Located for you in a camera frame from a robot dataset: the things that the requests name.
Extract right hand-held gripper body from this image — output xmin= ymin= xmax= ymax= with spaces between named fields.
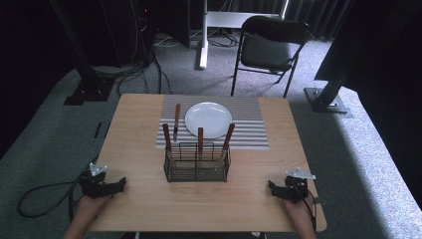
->
xmin=280 ymin=166 xmax=317 ymax=204

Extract black metal stand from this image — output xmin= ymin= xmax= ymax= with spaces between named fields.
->
xmin=49 ymin=0 xmax=116 ymax=107
xmin=304 ymin=61 xmax=354 ymax=120

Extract person's left hand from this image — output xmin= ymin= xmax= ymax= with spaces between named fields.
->
xmin=75 ymin=194 xmax=113 ymax=224

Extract white round plate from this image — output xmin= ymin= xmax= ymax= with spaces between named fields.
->
xmin=184 ymin=101 xmax=234 ymax=140

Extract white desk frame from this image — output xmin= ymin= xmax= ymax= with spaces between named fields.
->
xmin=198 ymin=0 xmax=291 ymax=71

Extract dark curtain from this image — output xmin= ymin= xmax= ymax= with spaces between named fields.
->
xmin=314 ymin=0 xmax=422 ymax=211
xmin=0 ymin=0 xmax=81 ymax=159

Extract person's right hand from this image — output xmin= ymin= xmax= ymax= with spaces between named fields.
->
xmin=283 ymin=195 xmax=317 ymax=229

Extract black wire cutlery basket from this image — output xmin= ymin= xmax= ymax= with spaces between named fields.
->
xmin=163 ymin=141 xmax=232 ymax=183

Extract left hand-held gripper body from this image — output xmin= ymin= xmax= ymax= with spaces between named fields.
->
xmin=79 ymin=162 xmax=117 ymax=200

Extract black floor cables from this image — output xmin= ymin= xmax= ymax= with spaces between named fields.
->
xmin=116 ymin=49 xmax=174 ymax=98

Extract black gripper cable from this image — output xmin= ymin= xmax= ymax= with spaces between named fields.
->
xmin=300 ymin=187 xmax=318 ymax=233
xmin=16 ymin=154 xmax=101 ymax=221

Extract black folding chair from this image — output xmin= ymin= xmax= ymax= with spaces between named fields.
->
xmin=230 ymin=15 xmax=313 ymax=100

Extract grey striped placemat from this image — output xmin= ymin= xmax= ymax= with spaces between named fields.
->
xmin=155 ymin=95 xmax=271 ymax=150

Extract wooden-handled cutlery piece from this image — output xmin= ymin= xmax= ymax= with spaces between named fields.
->
xmin=197 ymin=126 xmax=205 ymax=161
xmin=161 ymin=122 xmax=174 ymax=161
xmin=218 ymin=122 xmax=236 ymax=164

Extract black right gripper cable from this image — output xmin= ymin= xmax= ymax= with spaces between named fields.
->
xmin=300 ymin=187 xmax=318 ymax=233

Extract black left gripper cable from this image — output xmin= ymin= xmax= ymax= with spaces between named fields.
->
xmin=16 ymin=154 xmax=101 ymax=221

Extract wooden-handled table knife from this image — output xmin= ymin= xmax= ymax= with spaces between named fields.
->
xmin=172 ymin=103 xmax=182 ymax=143

